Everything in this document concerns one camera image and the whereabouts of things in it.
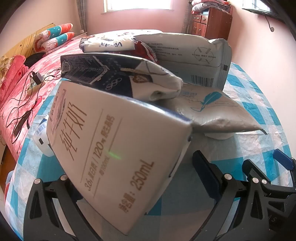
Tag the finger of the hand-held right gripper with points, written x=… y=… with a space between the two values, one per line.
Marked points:
x=284 y=159
x=250 y=167

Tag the window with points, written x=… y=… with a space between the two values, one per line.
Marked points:
x=138 y=5

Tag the dark blue milk carton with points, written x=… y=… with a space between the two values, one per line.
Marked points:
x=108 y=71

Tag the large pale grey packaging bag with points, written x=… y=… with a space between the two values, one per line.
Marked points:
x=182 y=48

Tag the white and blue tissue pack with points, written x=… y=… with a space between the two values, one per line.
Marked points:
x=108 y=43

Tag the white power strip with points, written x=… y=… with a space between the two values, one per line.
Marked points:
x=34 y=88

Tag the grey curtain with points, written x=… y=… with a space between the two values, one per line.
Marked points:
x=186 y=17
x=81 y=16

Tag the floral pillow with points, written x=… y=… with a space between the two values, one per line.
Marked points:
x=5 y=66

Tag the small white packet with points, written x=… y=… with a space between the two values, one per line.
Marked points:
x=42 y=141

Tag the silver snack bag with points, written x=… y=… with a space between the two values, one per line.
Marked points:
x=215 y=113

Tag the red snack wrapper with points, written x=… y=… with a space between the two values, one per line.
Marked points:
x=144 y=51

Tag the long black device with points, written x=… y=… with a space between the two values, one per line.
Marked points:
x=22 y=122

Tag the brown wooden cabinet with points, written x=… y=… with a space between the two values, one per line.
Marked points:
x=215 y=23

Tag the black cloth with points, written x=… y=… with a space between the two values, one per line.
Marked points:
x=33 y=59

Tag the blue checked tablecloth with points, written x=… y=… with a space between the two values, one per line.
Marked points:
x=252 y=109

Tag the white milk carton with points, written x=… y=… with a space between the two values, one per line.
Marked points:
x=120 y=148

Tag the colourful rolled pillow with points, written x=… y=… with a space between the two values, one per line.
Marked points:
x=54 y=31
x=59 y=41

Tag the black wall shelf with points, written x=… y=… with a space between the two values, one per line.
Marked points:
x=261 y=12

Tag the pink folded blanket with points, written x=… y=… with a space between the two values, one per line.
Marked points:
x=13 y=71

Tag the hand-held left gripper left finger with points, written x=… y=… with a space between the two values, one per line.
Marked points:
x=67 y=185

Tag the stack of folded blankets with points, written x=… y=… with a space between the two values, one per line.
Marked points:
x=208 y=5

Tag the pink printed bedspread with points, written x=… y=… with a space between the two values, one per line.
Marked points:
x=50 y=69

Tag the black charger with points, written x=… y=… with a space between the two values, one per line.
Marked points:
x=37 y=78

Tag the yellow wooden headboard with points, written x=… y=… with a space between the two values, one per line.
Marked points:
x=20 y=44

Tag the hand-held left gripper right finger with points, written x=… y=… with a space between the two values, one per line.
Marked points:
x=205 y=171

